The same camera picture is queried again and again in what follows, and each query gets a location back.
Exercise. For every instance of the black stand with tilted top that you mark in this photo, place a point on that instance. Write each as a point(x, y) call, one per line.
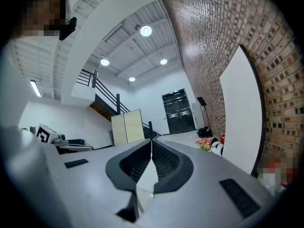
point(202, 101)

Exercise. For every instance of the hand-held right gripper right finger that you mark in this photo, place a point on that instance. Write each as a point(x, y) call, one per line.
point(185, 170)

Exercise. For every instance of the black head-worn camera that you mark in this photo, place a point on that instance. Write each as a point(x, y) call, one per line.
point(67, 28)

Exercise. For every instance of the round ceiling lamp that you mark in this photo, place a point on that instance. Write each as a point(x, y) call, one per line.
point(163, 61)
point(132, 79)
point(145, 31)
point(104, 61)

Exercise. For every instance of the person's head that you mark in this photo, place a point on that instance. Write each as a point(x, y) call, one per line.
point(40, 11)

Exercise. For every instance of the colourful flower bunch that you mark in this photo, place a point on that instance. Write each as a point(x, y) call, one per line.
point(202, 143)

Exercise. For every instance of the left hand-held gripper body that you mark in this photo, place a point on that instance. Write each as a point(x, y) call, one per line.
point(45, 134)

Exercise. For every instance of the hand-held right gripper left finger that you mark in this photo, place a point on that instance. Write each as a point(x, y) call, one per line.
point(114, 170)

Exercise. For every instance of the black double door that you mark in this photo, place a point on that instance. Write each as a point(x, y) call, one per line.
point(179, 113)

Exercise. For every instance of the large white board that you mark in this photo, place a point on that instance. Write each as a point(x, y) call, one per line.
point(242, 113)

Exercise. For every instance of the beige partition panel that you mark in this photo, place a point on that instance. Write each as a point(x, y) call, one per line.
point(128, 127)

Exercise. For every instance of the black bag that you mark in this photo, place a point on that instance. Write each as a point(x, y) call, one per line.
point(204, 130)

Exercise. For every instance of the black flat case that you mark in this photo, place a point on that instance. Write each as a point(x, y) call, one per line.
point(76, 141)

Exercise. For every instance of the staircase with black railing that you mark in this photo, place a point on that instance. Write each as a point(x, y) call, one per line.
point(104, 96)

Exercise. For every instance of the long tube ceiling light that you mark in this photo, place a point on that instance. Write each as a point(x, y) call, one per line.
point(35, 88)

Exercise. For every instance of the black and white striped object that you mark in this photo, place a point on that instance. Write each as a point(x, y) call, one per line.
point(217, 147)

